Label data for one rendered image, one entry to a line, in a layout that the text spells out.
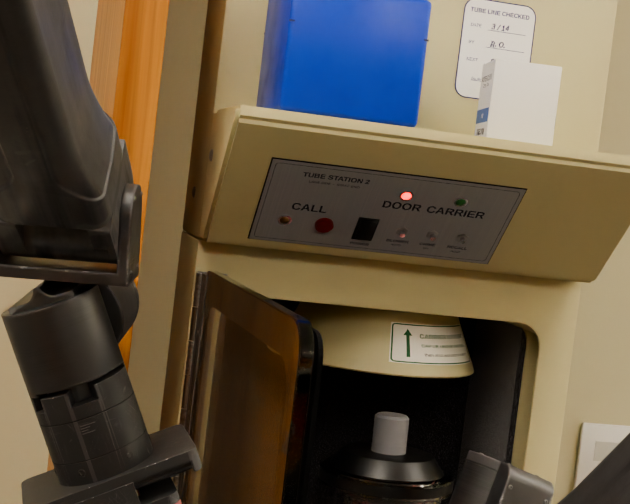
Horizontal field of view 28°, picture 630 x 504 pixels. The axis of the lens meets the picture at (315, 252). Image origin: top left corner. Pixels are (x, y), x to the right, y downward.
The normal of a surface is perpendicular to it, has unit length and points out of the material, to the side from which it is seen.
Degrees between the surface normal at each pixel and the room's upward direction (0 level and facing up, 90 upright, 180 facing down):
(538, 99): 90
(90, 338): 80
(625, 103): 90
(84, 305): 75
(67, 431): 101
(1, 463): 90
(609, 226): 135
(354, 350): 66
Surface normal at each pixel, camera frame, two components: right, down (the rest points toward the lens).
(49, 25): 0.99, 0.13
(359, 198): 0.07, 0.76
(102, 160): 0.97, 0.04
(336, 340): -0.40, -0.41
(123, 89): 0.22, 0.07
